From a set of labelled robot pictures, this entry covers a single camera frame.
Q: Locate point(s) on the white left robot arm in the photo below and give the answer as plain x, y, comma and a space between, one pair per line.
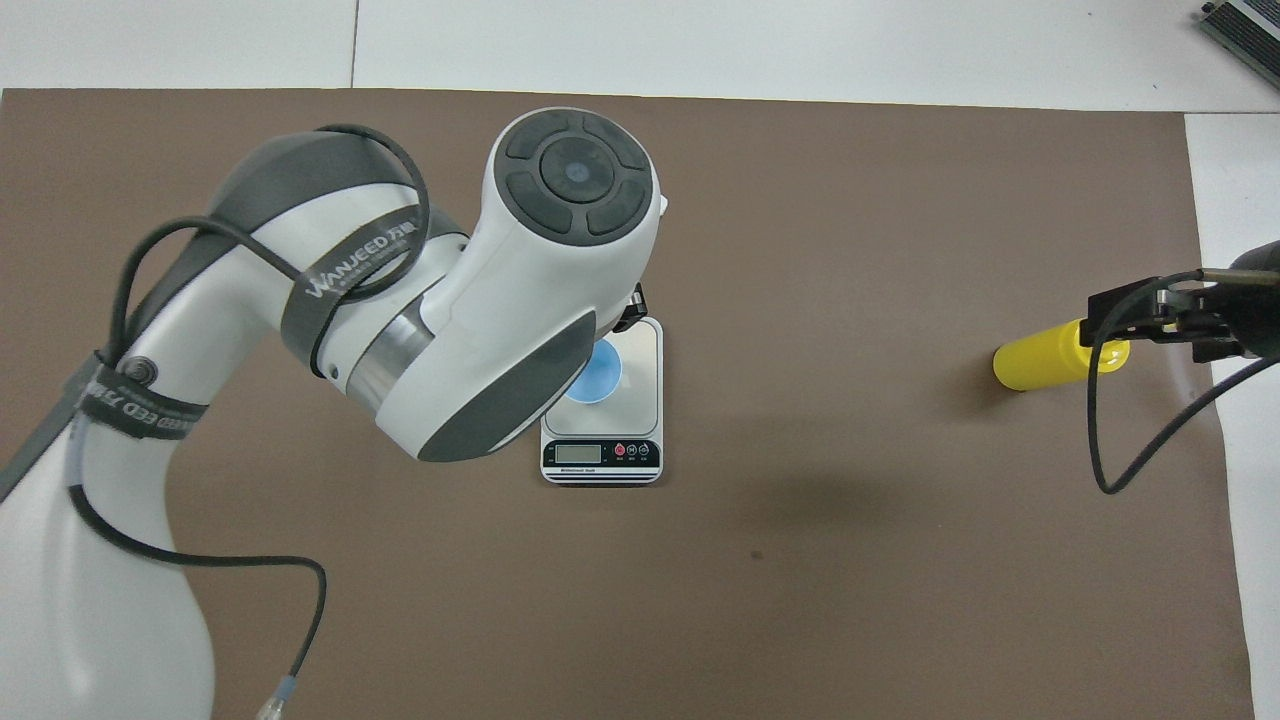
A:
520, 290

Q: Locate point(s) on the yellow squeeze bottle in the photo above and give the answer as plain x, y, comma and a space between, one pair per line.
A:
1040, 360

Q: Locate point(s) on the silver digital kitchen scale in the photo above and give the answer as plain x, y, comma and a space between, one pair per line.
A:
640, 400

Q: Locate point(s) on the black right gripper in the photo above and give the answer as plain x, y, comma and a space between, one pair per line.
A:
1260, 315

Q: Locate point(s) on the grey ribbed metal device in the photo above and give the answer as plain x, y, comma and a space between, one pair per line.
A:
1250, 25

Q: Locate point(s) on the brown paper table mat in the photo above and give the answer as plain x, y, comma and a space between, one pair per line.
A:
850, 250

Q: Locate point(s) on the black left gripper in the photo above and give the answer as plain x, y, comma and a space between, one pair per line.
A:
634, 308

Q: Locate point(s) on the light blue plastic cup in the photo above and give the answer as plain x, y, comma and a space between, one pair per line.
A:
600, 375

